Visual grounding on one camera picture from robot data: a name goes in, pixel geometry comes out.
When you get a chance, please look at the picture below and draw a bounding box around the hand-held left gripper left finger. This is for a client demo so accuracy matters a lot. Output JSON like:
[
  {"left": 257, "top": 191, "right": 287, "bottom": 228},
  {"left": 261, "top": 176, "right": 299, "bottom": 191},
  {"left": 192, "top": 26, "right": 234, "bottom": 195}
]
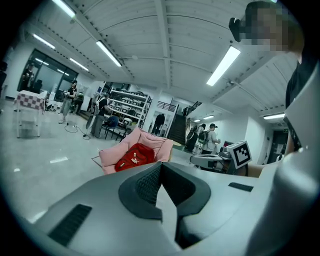
[{"left": 32, "top": 161, "right": 183, "bottom": 256}]

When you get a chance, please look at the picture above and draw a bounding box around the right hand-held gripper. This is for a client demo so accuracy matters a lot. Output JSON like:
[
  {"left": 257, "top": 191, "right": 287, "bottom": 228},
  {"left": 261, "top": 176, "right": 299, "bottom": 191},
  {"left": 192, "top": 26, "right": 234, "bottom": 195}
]
[{"left": 189, "top": 140, "right": 253, "bottom": 176}]

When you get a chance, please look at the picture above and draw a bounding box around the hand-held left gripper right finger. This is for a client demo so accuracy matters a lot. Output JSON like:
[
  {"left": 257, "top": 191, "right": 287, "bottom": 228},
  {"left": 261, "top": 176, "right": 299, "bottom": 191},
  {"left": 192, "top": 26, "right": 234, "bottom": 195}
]
[{"left": 162, "top": 162, "right": 276, "bottom": 256}]

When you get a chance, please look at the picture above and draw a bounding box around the pink cushioned lounge chair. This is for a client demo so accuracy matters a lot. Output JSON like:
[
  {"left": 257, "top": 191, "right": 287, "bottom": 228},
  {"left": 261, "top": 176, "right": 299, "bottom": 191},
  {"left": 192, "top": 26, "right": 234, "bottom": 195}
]
[{"left": 98, "top": 126, "right": 175, "bottom": 175}]

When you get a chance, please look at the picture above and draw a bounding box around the red backpack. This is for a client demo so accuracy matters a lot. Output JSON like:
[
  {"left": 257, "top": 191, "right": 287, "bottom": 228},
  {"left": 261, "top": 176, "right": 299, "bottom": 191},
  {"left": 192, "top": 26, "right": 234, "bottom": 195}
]
[{"left": 114, "top": 142, "right": 156, "bottom": 173}]

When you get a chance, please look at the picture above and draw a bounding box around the dark staircase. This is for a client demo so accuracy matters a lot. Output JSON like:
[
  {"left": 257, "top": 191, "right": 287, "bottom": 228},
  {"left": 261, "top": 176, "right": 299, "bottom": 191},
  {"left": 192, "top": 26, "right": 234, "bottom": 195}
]
[{"left": 167, "top": 100, "right": 203, "bottom": 146}]

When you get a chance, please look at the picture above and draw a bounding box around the standing fan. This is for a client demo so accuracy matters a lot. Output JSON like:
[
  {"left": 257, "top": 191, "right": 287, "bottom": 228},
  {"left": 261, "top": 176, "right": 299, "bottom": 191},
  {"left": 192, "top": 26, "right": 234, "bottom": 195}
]
[{"left": 82, "top": 112, "right": 95, "bottom": 140}]

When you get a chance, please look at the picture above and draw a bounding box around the blue chair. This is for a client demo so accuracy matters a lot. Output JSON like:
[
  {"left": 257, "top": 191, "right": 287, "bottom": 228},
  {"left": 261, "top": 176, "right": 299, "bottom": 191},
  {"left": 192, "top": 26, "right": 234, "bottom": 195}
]
[{"left": 100, "top": 114, "right": 126, "bottom": 141}]

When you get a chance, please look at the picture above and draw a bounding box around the ceiling light tube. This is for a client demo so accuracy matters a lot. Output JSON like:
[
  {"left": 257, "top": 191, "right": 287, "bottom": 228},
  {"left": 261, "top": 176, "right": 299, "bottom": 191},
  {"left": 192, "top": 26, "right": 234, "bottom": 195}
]
[
  {"left": 51, "top": 0, "right": 77, "bottom": 19},
  {"left": 31, "top": 33, "right": 57, "bottom": 50},
  {"left": 95, "top": 39, "right": 123, "bottom": 68},
  {"left": 205, "top": 45, "right": 242, "bottom": 87},
  {"left": 262, "top": 112, "right": 286, "bottom": 121},
  {"left": 68, "top": 57, "right": 90, "bottom": 73}
]

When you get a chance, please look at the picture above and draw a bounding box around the white storage shelf rack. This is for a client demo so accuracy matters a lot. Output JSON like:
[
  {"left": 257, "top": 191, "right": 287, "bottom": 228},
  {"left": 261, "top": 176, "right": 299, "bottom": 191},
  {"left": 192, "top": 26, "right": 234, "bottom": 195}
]
[{"left": 106, "top": 87, "right": 153, "bottom": 129}]

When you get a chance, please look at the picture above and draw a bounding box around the white table with checkered cloth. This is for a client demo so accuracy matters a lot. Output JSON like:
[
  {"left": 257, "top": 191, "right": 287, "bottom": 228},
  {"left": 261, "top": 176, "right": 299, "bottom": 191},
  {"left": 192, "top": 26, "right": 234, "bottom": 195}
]
[{"left": 12, "top": 89, "right": 48, "bottom": 139}]

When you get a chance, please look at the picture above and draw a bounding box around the person's black star-print T-shirt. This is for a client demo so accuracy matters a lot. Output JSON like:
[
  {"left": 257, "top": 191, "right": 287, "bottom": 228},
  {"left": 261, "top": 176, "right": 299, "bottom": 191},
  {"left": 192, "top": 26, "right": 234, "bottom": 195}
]
[{"left": 283, "top": 48, "right": 320, "bottom": 156}]

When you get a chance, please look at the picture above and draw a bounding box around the person's head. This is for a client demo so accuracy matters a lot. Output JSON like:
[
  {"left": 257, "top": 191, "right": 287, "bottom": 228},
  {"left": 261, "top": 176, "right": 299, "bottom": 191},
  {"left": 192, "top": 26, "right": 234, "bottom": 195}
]
[{"left": 239, "top": 1, "right": 305, "bottom": 65}]

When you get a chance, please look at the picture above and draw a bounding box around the power strip with black cable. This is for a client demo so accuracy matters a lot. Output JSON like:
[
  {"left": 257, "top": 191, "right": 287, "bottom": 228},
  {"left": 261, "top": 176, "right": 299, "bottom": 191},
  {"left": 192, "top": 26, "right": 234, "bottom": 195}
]
[{"left": 63, "top": 122, "right": 87, "bottom": 135}]

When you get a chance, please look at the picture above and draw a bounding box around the black head-worn camera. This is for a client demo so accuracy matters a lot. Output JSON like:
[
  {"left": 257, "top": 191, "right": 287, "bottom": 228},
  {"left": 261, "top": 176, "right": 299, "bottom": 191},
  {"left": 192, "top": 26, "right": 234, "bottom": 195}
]
[{"left": 228, "top": 16, "right": 248, "bottom": 43}]

